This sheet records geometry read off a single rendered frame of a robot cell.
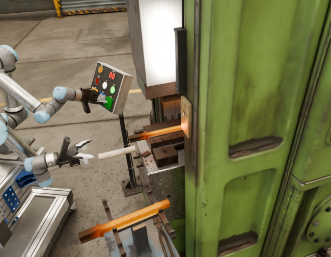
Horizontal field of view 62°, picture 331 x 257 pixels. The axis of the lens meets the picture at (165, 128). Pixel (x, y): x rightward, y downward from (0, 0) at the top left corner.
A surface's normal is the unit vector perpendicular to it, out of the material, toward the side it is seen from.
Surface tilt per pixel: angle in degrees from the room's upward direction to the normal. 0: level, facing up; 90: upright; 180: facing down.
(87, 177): 0
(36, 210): 0
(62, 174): 0
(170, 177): 90
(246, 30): 89
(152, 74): 90
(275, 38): 89
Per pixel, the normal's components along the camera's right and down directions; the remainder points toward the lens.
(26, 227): -0.05, -0.81
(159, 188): 0.30, 0.55
